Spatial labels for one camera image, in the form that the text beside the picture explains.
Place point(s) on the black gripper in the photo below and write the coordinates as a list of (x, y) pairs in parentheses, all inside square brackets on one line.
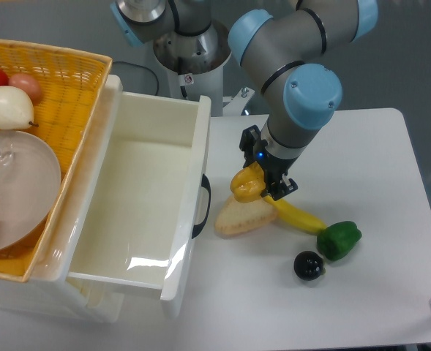
[(274, 158)]

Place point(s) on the yellow pepper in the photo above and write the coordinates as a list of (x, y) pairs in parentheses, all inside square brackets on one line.
[(248, 184)]

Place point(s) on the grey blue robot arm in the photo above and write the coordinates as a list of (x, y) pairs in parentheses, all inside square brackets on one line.
[(278, 56)]

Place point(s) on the green pepper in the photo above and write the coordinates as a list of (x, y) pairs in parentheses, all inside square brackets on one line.
[(337, 240)]

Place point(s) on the open upper white drawer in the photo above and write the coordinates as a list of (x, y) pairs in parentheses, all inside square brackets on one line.
[(137, 236)]

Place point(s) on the white drawer cabinet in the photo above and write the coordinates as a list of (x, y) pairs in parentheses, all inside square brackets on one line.
[(50, 289)]

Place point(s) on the yellow banana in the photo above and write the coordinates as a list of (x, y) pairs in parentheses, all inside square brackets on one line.
[(296, 217)]

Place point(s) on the slice of bread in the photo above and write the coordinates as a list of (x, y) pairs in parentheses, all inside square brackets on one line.
[(237, 218)]

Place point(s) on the dark purple grape bunch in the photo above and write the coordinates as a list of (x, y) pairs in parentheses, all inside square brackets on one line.
[(308, 266)]

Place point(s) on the yellow wicker basket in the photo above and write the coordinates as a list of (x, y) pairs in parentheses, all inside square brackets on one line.
[(72, 82)]

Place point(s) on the beige plate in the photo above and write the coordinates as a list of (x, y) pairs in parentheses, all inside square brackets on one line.
[(29, 190)]

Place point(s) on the pink peach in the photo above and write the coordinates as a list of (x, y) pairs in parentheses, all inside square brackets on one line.
[(28, 84)]

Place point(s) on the white pear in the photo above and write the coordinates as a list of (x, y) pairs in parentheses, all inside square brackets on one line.
[(16, 109)]

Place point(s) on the black drawer handle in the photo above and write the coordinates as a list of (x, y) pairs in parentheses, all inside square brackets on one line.
[(204, 206)]

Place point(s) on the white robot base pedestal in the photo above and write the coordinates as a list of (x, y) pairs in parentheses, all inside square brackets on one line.
[(195, 66)]

